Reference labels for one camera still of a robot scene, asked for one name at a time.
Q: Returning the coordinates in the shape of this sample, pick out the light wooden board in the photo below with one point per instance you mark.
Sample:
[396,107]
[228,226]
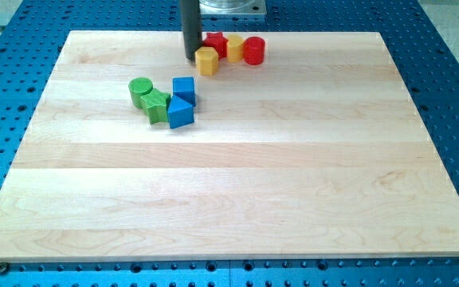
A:
[319,152]

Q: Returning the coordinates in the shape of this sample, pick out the yellow rounded block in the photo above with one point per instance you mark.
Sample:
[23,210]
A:
[234,48]

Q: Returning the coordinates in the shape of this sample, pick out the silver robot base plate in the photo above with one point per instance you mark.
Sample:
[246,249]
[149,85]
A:
[233,7]

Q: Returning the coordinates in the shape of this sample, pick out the left board corner screw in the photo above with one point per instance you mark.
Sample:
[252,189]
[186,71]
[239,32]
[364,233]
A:
[5,267]

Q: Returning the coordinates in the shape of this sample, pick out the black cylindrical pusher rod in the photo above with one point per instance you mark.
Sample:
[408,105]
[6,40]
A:
[191,26]

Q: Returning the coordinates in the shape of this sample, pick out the blue triangular prism block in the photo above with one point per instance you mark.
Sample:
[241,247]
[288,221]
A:
[180,112]

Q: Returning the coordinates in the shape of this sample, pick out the yellow hexagonal block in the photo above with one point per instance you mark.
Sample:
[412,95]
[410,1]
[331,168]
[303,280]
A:
[206,61]

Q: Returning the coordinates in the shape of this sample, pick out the green cylinder block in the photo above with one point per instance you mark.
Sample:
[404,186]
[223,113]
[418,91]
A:
[138,87]

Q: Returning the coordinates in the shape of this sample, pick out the red cylinder block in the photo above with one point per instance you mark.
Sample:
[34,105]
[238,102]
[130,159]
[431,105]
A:
[254,50]

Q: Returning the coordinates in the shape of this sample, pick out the green star block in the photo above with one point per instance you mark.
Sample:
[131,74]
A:
[155,105]

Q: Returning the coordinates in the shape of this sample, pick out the blue cube block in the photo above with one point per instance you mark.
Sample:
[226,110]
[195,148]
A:
[184,87]

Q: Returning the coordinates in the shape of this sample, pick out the red star block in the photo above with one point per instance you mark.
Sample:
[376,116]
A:
[217,41]

